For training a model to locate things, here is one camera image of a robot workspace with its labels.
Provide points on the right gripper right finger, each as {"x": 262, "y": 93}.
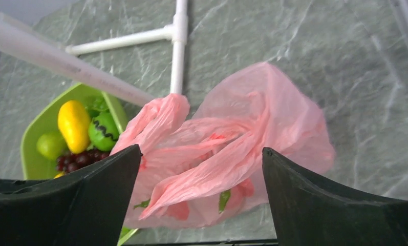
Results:
{"x": 310, "y": 209}

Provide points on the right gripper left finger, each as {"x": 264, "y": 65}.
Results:
{"x": 85, "y": 207}

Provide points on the pink plastic bag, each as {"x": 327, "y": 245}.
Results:
{"x": 199, "y": 171}

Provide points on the orange yellow fake mango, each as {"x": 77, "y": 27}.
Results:
{"x": 59, "y": 175}

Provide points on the dark red fake grapes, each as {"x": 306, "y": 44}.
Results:
{"x": 70, "y": 162}

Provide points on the small fake watermelon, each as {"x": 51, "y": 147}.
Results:
{"x": 103, "y": 132}

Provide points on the fake green leaves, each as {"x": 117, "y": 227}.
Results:
{"x": 95, "y": 105}

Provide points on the green plastic tray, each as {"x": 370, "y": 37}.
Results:
{"x": 37, "y": 167}

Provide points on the white pvc pipe frame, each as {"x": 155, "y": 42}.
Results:
{"x": 19, "y": 41}

